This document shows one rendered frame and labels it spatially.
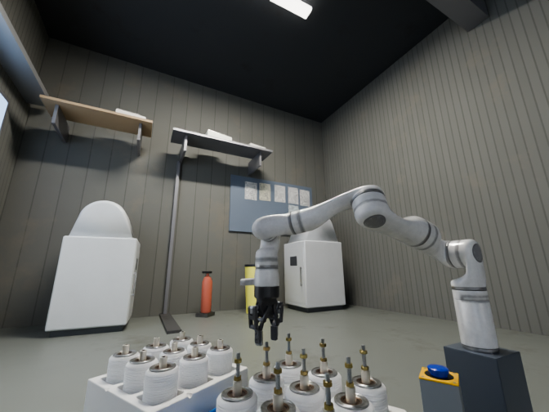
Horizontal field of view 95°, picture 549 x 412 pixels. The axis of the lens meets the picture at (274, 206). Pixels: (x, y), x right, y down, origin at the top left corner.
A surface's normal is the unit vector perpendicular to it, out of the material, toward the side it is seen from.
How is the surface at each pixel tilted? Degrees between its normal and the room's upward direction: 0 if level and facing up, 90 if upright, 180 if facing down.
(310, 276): 90
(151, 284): 90
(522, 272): 90
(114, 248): 90
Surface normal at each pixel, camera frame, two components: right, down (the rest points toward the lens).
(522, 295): -0.89, -0.11
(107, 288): 0.41, -0.23
